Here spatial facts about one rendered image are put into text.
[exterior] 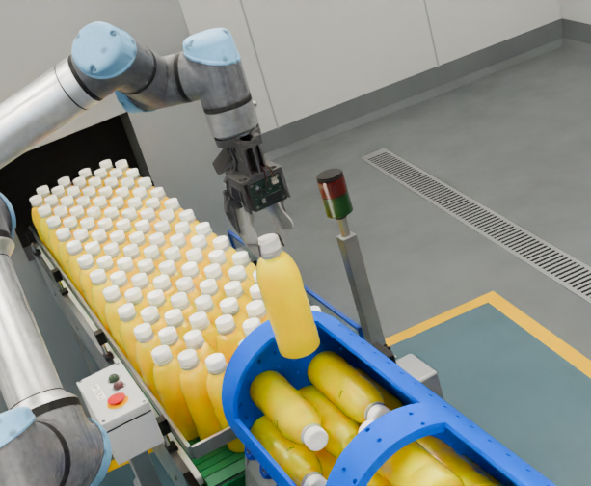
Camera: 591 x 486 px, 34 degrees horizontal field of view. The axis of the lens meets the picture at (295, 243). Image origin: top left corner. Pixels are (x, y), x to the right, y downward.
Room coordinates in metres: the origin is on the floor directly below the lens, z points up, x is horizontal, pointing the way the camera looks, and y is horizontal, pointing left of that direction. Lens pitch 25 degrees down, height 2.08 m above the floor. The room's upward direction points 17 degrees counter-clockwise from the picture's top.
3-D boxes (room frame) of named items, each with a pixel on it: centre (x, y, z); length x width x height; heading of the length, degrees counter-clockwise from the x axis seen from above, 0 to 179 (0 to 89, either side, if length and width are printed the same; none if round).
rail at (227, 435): (1.67, 0.12, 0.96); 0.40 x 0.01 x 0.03; 109
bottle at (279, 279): (1.45, 0.04, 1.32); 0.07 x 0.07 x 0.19
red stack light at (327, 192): (2.08, -0.12, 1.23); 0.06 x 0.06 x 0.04
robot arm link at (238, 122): (1.43, 0.03, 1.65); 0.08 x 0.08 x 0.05
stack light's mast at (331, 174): (2.08, -0.12, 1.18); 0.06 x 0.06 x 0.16
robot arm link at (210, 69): (1.44, 0.04, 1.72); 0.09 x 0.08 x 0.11; 70
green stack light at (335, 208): (2.08, -0.12, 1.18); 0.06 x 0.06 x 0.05
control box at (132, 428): (1.70, 0.44, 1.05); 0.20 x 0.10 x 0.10; 19
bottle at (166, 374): (1.78, 0.33, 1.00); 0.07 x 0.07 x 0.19
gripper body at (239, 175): (1.42, 0.03, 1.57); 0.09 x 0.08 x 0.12; 19
